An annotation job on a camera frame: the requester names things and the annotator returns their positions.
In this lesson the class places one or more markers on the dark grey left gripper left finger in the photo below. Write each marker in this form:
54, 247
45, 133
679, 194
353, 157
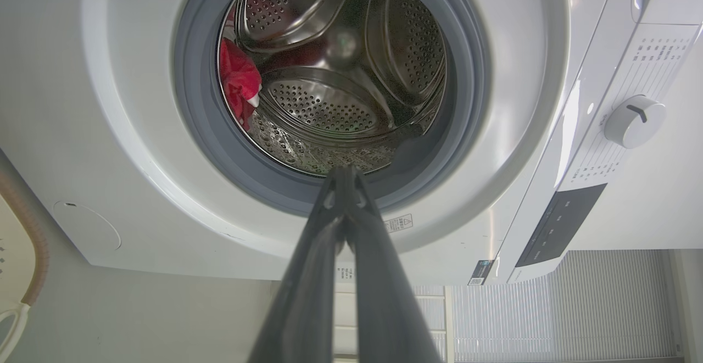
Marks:
307, 297

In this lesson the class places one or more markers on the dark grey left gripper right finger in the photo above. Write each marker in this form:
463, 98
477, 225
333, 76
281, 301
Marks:
384, 297

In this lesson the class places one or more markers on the red cloth garment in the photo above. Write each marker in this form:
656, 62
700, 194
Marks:
240, 83

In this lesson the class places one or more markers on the cream laundry basket brown rim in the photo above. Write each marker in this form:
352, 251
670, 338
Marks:
19, 275

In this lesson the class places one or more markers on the white window blinds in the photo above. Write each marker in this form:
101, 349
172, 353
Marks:
560, 313

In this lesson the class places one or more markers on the white front-load washing machine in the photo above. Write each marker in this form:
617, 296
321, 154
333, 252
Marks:
165, 187

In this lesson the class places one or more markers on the white program dial knob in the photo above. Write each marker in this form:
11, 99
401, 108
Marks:
634, 122

